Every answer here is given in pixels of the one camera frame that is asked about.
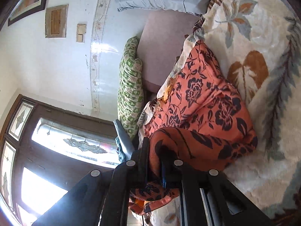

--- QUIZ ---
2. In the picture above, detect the orange floral blouse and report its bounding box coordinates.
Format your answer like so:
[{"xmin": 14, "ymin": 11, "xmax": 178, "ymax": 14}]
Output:
[{"xmin": 129, "ymin": 41, "xmax": 258, "ymax": 215}]

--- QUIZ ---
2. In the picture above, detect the teal patterned cloth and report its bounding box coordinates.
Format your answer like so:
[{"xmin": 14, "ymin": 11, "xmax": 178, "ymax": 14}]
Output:
[{"xmin": 115, "ymin": 137, "xmax": 127, "ymax": 163}]

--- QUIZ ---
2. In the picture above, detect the blue folded cloth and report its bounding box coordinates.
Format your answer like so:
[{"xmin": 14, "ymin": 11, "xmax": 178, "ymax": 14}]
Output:
[{"xmin": 113, "ymin": 119, "xmax": 135, "ymax": 160}]

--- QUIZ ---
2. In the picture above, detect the stained glass wooden window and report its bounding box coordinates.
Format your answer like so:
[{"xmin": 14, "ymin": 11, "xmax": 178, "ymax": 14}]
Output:
[{"xmin": 1, "ymin": 94, "xmax": 119, "ymax": 225}]

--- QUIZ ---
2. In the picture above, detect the green white checkered pillow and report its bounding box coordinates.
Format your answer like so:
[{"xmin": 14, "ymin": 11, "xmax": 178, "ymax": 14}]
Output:
[{"xmin": 117, "ymin": 37, "xmax": 144, "ymax": 139}]

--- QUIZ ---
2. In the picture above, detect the mauve quilted mattress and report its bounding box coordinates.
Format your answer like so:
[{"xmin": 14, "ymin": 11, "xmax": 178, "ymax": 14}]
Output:
[{"xmin": 136, "ymin": 10, "xmax": 199, "ymax": 93}]

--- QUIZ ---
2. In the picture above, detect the leaf pattern fleece blanket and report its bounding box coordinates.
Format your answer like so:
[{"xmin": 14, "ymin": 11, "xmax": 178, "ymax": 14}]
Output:
[{"xmin": 137, "ymin": 0, "xmax": 301, "ymax": 226}]

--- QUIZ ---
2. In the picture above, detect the wall light switch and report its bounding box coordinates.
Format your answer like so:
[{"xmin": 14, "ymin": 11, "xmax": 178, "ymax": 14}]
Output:
[{"xmin": 76, "ymin": 24, "xmax": 87, "ymax": 43}]

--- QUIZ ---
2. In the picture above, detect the wall electrical panel box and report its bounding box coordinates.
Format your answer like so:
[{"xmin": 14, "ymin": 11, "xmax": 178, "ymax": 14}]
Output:
[{"xmin": 45, "ymin": 4, "xmax": 68, "ymax": 38}]

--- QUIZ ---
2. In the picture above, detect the framed wall picture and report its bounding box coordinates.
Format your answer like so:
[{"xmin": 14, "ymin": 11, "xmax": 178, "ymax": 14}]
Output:
[{"xmin": 8, "ymin": 0, "xmax": 46, "ymax": 26}]

